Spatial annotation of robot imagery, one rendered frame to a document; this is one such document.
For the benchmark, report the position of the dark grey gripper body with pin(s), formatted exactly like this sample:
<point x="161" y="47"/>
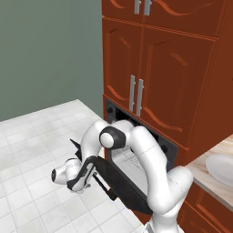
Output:
<point x="80" y="156"/>

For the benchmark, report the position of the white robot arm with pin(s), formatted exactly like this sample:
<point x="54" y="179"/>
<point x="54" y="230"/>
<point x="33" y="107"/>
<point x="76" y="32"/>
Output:
<point x="145" y="151"/>

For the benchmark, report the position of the grey oven rack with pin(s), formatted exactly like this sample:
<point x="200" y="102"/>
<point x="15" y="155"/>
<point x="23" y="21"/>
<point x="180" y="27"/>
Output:
<point x="133" y="170"/>

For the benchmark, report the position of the black oven door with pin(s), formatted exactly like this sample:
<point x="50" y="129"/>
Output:
<point x="127" y="189"/>

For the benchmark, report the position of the black oven knob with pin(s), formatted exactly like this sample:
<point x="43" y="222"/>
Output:
<point x="164" y="148"/>

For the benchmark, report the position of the narrow red-brown cupboard door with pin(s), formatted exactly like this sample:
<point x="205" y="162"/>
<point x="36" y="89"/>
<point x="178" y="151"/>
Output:
<point x="121" y="60"/>

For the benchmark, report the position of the wide red-brown cupboard door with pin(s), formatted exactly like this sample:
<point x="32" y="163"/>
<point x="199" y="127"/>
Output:
<point x="176" y="82"/>

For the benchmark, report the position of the white plate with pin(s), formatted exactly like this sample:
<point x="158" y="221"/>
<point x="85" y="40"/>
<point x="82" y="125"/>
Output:
<point x="221" y="168"/>

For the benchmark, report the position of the small red-brown cupboard door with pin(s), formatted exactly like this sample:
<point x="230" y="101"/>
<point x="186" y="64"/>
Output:
<point x="121" y="6"/>
<point x="185" y="12"/>

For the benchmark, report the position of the red-brown base cupboard front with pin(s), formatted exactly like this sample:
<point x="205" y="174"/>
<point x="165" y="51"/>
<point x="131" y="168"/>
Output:
<point x="209" y="212"/>

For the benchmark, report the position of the red-brown tall cupboard frame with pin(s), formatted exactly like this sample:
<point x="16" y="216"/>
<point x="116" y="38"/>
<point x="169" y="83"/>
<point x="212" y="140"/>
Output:
<point x="218" y="91"/>

